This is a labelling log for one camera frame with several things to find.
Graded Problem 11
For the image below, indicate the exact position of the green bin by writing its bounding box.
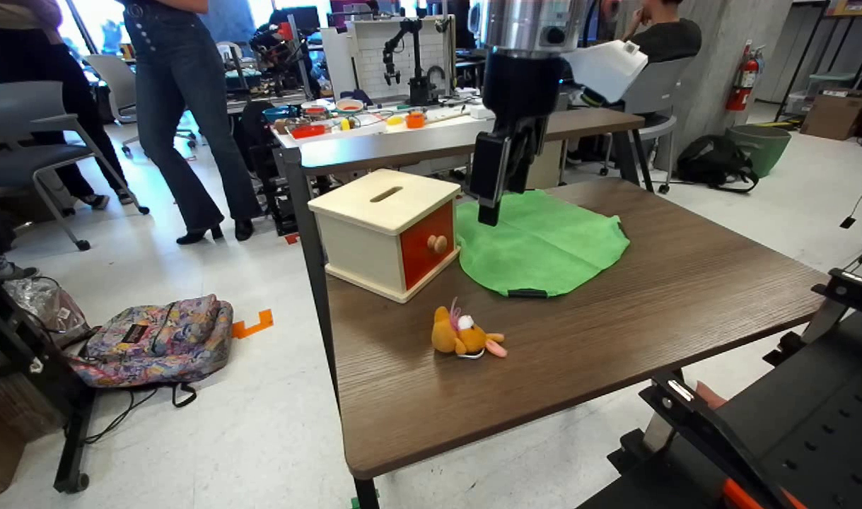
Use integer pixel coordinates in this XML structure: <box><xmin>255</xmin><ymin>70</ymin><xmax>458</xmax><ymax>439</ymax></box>
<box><xmin>727</xmin><ymin>124</ymin><xmax>793</xmax><ymax>178</ymax></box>

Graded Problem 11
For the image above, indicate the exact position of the black cable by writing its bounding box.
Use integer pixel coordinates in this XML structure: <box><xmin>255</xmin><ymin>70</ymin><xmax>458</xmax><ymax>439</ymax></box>
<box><xmin>83</xmin><ymin>385</ymin><xmax>164</xmax><ymax>445</ymax></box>

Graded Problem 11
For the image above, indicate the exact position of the clear plastic bag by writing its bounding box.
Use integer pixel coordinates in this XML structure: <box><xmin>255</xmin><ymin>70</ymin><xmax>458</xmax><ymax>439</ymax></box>
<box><xmin>2</xmin><ymin>276</ymin><xmax>93</xmax><ymax>348</ymax></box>

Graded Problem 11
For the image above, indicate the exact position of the red fire extinguisher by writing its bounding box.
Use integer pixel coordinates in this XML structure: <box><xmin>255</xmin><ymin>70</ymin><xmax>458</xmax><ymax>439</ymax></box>
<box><xmin>726</xmin><ymin>40</ymin><xmax>767</xmax><ymax>112</ymax></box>

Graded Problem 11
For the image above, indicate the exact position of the wooden box with slot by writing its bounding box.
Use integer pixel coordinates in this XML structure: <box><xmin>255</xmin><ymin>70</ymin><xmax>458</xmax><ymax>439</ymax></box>
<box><xmin>308</xmin><ymin>168</ymin><xmax>464</xmax><ymax>304</ymax></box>

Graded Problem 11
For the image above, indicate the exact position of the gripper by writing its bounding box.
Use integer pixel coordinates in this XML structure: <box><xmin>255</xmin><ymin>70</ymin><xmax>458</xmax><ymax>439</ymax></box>
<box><xmin>465</xmin><ymin>49</ymin><xmax>566</xmax><ymax>228</ymax></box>

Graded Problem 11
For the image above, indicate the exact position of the black clamp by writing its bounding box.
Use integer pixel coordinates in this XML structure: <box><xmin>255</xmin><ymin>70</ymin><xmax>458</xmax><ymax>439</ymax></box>
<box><xmin>763</xmin><ymin>267</ymin><xmax>862</xmax><ymax>366</ymax></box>
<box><xmin>639</xmin><ymin>373</ymin><xmax>786</xmax><ymax>507</ymax></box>

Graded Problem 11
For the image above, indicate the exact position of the person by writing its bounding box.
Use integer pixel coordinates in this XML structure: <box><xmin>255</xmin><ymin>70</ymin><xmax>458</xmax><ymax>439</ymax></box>
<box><xmin>0</xmin><ymin>0</ymin><xmax>136</xmax><ymax>211</ymax></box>
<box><xmin>566</xmin><ymin>0</ymin><xmax>703</xmax><ymax>107</ymax></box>
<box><xmin>117</xmin><ymin>0</ymin><xmax>263</xmax><ymax>246</ymax></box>

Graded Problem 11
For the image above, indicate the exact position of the cardboard box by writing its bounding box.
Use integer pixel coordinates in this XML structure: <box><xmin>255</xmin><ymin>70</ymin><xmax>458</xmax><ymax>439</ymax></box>
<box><xmin>800</xmin><ymin>88</ymin><xmax>862</xmax><ymax>141</ymax></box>

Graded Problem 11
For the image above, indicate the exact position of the black backpack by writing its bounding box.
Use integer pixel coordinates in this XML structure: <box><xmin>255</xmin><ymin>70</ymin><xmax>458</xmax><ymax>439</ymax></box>
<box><xmin>676</xmin><ymin>134</ymin><xmax>761</xmax><ymax>194</ymax></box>

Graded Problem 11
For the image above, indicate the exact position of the grey office chair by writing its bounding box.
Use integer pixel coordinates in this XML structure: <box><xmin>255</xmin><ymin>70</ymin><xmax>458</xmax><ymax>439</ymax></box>
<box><xmin>599</xmin><ymin>57</ymin><xmax>697</xmax><ymax>195</ymax></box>

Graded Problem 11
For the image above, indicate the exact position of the colourful backpack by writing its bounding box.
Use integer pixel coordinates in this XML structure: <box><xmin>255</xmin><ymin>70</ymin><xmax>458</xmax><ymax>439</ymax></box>
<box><xmin>69</xmin><ymin>294</ymin><xmax>235</xmax><ymax>409</ymax></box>

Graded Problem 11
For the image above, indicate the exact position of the orange plastic bracket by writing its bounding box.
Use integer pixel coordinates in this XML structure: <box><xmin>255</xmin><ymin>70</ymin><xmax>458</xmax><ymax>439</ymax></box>
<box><xmin>231</xmin><ymin>309</ymin><xmax>274</xmax><ymax>339</ymax></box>

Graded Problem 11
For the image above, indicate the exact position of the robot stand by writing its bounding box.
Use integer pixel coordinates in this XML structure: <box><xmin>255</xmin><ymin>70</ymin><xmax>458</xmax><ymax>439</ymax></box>
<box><xmin>576</xmin><ymin>240</ymin><xmax>862</xmax><ymax>509</ymax></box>

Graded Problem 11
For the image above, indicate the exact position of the green cloth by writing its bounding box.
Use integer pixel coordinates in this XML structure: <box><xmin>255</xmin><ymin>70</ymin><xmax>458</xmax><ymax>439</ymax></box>
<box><xmin>455</xmin><ymin>189</ymin><xmax>631</xmax><ymax>299</ymax></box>

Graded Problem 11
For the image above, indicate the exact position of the brown plush toy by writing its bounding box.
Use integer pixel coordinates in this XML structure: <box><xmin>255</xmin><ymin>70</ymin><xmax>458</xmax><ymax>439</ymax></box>
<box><xmin>431</xmin><ymin>298</ymin><xmax>508</xmax><ymax>361</ymax></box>

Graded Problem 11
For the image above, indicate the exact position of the shelf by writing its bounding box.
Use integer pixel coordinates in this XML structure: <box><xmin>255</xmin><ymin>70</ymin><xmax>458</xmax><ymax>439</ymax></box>
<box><xmin>774</xmin><ymin>0</ymin><xmax>862</xmax><ymax>124</ymax></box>

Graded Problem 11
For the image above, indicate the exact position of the black cart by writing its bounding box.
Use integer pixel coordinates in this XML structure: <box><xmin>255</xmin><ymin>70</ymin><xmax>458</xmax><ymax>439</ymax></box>
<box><xmin>0</xmin><ymin>260</ymin><xmax>100</xmax><ymax>494</ymax></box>

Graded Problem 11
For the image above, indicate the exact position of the orange drawer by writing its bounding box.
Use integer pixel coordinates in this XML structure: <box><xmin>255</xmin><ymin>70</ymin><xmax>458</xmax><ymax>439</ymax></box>
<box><xmin>400</xmin><ymin>200</ymin><xmax>457</xmax><ymax>291</ymax></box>

